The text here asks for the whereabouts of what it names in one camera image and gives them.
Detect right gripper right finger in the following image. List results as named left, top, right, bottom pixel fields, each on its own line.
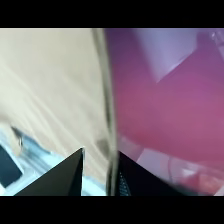
left=117, top=151, right=188, bottom=197

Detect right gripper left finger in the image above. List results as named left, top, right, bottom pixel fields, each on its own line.
left=14, top=147, right=85, bottom=197

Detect brown shirt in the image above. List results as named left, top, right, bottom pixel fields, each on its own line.
left=0, top=28, right=118, bottom=188

